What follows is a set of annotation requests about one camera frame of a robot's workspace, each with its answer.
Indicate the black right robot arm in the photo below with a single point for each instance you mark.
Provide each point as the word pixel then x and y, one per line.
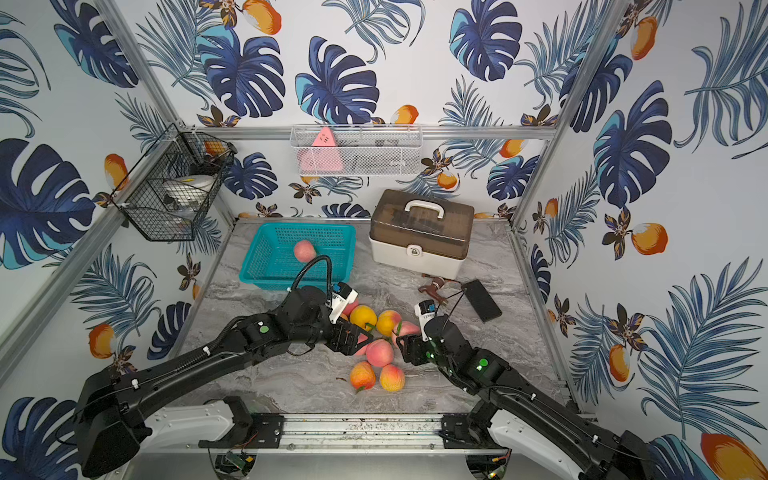
pixel 514 414

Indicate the black wire wall basket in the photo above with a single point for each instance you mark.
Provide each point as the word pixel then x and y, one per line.
pixel 181 175

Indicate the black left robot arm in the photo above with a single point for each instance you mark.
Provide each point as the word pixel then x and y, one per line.
pixel 110 420

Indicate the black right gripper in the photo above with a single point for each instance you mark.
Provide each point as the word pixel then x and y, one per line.
pixel 411 348

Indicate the pink triangle object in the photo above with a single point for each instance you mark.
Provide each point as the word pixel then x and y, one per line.
pixel 323 156

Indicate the yellow peach centre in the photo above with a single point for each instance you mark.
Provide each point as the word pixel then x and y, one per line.
pixel 364 317

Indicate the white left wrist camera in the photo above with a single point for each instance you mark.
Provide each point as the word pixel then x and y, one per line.
pixel 342 295

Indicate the pink peach top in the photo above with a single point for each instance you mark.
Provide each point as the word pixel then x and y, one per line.
pixel 350 308

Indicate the brown toy figure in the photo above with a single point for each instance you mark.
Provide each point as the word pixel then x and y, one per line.
pixel 436 283

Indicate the brown white storage box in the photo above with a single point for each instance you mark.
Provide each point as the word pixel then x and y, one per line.
pixel 421 234

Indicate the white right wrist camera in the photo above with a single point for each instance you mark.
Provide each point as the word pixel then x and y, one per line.
pixel 425 311

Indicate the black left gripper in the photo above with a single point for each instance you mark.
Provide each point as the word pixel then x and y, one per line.
pixel 349 339

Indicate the white bowl in wire basket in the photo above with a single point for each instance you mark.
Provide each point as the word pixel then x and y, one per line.
pixel 186 192

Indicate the yellow red peach right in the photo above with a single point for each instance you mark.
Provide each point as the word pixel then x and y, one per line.
pixel 387 322

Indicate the teal plastic basket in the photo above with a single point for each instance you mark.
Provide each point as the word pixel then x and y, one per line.
pixel 280 250

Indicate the black phone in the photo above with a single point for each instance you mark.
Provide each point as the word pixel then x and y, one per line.
pixel 481 301

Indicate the clear wall shelf tray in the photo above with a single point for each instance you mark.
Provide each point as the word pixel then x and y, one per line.
pixel 368 150

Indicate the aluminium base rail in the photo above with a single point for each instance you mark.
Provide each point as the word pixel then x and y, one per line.
pixel 213 429

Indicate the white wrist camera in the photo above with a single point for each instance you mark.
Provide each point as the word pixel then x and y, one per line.
pixel 425 311
pixel 342 295

